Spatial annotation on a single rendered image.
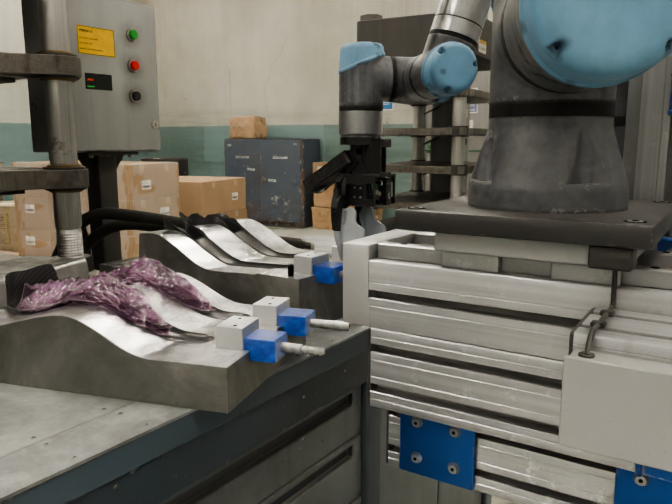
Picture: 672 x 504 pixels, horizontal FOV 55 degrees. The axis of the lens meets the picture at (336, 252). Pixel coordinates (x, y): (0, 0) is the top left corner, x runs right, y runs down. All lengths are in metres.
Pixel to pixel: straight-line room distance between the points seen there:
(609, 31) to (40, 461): 0.61
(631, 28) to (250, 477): 0.76
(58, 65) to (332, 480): 1.04
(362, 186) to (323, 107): 7.34
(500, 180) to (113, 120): 1.36
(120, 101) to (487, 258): 1.37
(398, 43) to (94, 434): 4.58
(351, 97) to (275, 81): 7.76
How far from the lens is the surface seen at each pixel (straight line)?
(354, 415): 1.19
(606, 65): 0.48
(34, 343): 0.87
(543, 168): 0.60
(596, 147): 0.62
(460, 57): 0.98
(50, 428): 0.77
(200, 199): 5.67
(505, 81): 0.63
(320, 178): 1.13
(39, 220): 5.56
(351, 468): 1.23
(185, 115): 9.78
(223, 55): 9.38
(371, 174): 1.08
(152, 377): 0.78
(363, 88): 1.08
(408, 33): 5.09
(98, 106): 1.81
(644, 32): 0.49
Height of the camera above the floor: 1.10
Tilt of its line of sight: 10 degrees down
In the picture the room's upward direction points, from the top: straight up
